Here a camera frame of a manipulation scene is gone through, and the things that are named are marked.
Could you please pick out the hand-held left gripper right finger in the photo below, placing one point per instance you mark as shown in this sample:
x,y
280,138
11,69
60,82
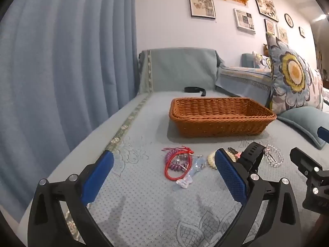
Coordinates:
x,y
230,177

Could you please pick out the large floral pillow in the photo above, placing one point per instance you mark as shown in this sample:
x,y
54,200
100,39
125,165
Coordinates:
x,y
293,74

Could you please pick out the teal cushion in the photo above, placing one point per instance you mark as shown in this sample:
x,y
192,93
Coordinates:
x,y
300,119

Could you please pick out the tiny black picture frame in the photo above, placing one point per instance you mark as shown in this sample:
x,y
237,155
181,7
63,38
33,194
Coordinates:
x,y
302,31

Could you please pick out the black floral picture frame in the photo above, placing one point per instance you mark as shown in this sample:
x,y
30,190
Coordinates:
x,y
265,6

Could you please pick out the blue curtain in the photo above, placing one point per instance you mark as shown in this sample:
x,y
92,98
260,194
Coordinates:
x,y
64,77

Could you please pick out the pale butterfly picture frame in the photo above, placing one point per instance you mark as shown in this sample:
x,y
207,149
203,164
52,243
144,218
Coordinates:
x,y
282,34

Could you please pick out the black watch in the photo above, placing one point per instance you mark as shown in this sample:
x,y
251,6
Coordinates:
x,y
253,151

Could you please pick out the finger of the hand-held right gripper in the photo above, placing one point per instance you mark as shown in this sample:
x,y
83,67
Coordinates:
x,y
324,134
308,164

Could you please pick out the small floral pillow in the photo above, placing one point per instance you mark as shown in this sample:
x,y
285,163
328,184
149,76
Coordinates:
x,y
262,60

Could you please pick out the light blue sofa cover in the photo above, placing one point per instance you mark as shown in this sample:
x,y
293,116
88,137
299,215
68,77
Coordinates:
x,y
144,198

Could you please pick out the brown wicker basket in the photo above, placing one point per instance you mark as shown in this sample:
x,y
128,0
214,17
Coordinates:
x,y
221,118

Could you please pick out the white picture frame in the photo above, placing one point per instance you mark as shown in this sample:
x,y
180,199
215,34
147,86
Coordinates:
x,y
244,20

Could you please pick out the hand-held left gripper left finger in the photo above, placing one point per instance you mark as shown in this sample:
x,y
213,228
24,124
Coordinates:
x,y
99,177

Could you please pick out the striped blue backrest cover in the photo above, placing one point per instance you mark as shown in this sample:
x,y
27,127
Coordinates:
x,y
244,81

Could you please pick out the small black picture frame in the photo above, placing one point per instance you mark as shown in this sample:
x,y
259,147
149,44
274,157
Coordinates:
x,y
269,27

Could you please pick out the brown plush toy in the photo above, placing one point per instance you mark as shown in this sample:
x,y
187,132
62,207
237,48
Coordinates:
x,y
265,49

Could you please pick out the large black picture frame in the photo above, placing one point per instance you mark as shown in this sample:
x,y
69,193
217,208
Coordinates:
x,y
201,3

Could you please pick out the teal sofa backrest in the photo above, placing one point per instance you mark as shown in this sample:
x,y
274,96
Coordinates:
x,y
246,59

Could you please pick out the small dark hair clip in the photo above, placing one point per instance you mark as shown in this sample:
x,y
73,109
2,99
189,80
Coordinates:
x,y
231,149

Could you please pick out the ceiling spotlight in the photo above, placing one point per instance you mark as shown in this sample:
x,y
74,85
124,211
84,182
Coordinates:
x,y
320,18

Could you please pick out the teal armrest cover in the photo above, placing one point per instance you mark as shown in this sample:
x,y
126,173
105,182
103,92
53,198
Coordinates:
x,y
180,69

